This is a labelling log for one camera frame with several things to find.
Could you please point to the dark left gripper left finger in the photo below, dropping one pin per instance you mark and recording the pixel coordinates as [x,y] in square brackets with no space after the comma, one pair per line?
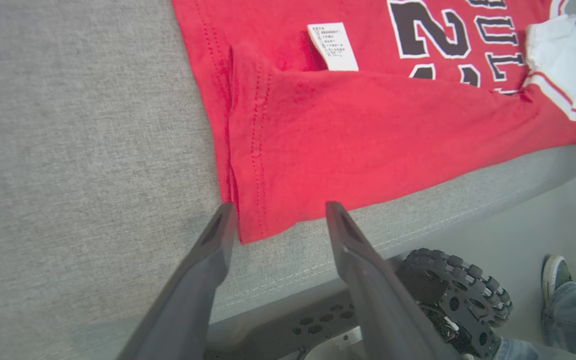
[188,310]

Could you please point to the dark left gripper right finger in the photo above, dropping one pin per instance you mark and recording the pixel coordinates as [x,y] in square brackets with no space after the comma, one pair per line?
[383,310]

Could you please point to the red basketball jersey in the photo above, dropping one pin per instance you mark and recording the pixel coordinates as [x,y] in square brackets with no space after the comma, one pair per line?
[343,140]

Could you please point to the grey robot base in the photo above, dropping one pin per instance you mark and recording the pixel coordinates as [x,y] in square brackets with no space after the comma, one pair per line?
[268,335]

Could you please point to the black omni wheel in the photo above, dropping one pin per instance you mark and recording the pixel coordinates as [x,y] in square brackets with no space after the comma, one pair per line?
[463,300]

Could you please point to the green white shoe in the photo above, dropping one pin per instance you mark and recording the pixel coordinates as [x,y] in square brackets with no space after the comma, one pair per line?
[555,277]

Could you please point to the blue jeans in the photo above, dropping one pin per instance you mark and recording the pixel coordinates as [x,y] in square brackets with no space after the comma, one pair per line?
[575,315]

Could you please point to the grey fabric sofa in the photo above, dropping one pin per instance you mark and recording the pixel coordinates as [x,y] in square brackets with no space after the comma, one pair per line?
[68,150]

